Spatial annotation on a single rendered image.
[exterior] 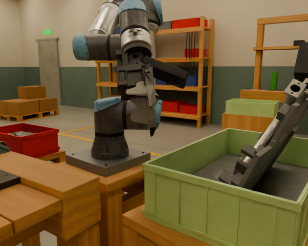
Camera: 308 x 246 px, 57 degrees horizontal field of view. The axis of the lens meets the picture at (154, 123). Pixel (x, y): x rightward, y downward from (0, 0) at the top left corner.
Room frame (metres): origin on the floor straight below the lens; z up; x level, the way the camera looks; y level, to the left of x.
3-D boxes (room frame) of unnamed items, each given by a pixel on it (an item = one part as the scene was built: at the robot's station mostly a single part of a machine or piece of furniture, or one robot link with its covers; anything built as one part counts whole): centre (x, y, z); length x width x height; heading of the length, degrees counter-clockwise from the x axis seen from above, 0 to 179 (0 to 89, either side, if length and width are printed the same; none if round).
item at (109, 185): (1.11, 0.18, 0.83); 0.32 x 0.32 x 0.04; 50
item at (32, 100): (7.10, 3.14, 0.37); 1.20 x 0.80 x 0.74; 152
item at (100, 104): (1.11, 0.17, 1.05); 0.13 x 0.12 x 0.14; 88
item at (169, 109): (6.80, 0.14, 1.10); 3.01 x 0.55 x 2.20; 54
